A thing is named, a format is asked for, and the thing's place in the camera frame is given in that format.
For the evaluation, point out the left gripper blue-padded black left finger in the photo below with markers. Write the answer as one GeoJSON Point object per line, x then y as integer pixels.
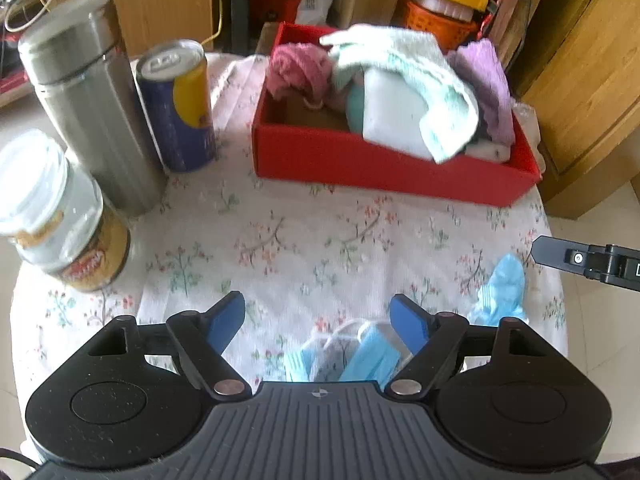
{"type": "Point", "coordinates": [200, 339]}

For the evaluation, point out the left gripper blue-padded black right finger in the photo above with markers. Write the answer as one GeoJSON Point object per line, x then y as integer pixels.
{"type": "Point", "coordinates": [434, 341]}

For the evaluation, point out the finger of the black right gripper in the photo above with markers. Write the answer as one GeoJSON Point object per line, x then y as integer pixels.
{"type": "Point", "coordinates": [610, 264]}

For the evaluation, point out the mint white towel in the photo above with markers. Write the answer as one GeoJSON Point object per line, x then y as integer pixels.
{"type": "Point", "coordinates": [452, 113]}

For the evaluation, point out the purple fluffy cloth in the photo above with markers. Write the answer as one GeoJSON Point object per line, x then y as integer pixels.
{"type": "Point", "coordinates": [478, 65]}

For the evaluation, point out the pink knitted flower cloth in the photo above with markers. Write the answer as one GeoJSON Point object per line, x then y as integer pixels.
{"type": "Point", "coordinates": [302, 68]}

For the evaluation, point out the speckled white sponge block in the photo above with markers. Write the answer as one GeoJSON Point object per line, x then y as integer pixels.
{"type": "Point", "coordinates": [488, 151]}

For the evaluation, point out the pink pig plush toy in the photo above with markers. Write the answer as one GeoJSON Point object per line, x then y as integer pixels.
{"type": "Point", "coordinates": [349, 101]}

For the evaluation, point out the light blue crumpled cloth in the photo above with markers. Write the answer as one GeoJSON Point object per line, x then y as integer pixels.
{"type": "Point", "coordinates": [502, 296]}

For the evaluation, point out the light blue face mask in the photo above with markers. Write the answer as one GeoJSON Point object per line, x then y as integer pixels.
{"type": "Point", "coordinates": [359, 350]}

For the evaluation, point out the floral white tablecloth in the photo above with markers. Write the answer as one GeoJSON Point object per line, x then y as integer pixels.
{"type": "Point", "coordinates": [306, 257]}

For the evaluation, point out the Moccona glass coffee jar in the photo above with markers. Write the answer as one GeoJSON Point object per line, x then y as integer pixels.
{"type": "Point", "coordinates": [55, 215]}

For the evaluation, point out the wooden cabinet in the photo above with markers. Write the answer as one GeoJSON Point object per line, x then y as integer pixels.
{"type": "Point", "coordinates": [579, 70]}

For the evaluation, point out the red cardboard box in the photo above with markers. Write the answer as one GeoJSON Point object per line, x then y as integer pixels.
{"type": "Point", "coordinates": [294, 139]}

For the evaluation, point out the blue yellow drink can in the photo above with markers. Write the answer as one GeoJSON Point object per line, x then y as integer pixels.
{"type": "Point", "coordinates": [172, 79]}

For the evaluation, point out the orange plastic basket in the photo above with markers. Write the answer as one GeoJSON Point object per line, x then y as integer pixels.
{"type": "Point", "coordinates": [448, 32]}

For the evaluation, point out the stainless steel thermos flask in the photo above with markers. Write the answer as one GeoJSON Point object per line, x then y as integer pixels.
{"type": "Point", "coordinates": [77, 61]}

